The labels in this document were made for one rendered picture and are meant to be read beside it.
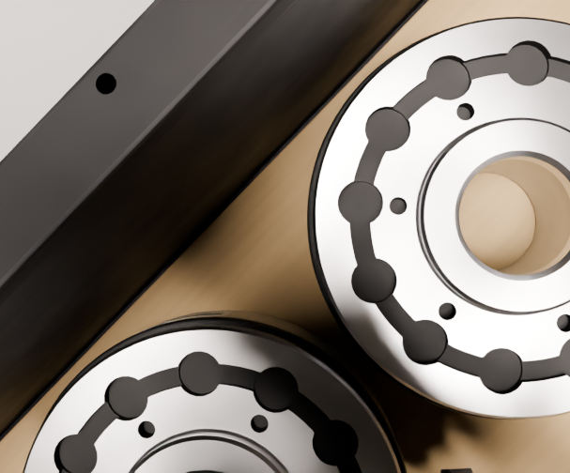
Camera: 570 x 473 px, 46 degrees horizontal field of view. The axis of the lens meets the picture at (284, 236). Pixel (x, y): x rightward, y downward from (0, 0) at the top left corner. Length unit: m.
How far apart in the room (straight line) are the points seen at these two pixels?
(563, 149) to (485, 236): 0.04
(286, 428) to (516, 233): 0.09
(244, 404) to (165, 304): 0.05
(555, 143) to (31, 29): 0.28
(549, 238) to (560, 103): 0.04
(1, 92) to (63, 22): 0.05
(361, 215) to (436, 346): 0.04
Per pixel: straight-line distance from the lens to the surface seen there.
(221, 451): 0.18
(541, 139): 0.18
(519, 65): 0.19
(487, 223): 0.21
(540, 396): 0.18
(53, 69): 0.37
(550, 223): 0.20
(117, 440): 0.19
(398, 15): 0.21
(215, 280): 0.21
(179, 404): 0.18
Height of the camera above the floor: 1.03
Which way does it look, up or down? 86 degrees down
